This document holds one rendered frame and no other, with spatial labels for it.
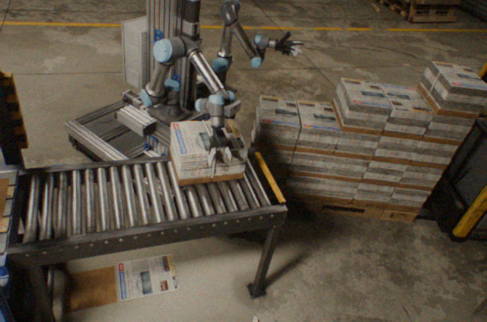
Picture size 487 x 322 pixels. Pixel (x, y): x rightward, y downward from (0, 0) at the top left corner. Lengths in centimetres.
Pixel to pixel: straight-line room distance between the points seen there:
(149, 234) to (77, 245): 32
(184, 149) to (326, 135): 117
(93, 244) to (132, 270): 86
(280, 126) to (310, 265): 103
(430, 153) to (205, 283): 186
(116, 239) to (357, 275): 180
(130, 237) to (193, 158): 50
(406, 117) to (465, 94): 38
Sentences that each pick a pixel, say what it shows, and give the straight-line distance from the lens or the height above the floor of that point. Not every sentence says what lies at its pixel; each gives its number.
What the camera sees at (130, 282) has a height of 1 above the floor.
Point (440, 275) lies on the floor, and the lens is 343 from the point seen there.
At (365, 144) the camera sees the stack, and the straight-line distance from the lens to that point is 297.
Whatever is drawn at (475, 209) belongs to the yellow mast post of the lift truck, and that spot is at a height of 41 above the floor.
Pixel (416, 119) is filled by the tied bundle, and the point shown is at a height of 100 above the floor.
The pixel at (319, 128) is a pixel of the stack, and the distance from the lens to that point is 281.
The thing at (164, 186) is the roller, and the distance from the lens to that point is 218.
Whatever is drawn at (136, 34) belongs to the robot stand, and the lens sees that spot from 285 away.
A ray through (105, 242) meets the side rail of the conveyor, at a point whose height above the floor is 78.
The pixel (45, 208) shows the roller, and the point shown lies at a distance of 214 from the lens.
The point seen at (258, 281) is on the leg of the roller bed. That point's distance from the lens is 265.
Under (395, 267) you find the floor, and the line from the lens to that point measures 328.
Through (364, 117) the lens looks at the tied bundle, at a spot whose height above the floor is 96.
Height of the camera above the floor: 233
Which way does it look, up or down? 37 degrees down
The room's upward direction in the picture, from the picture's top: 10 degrees clockwise
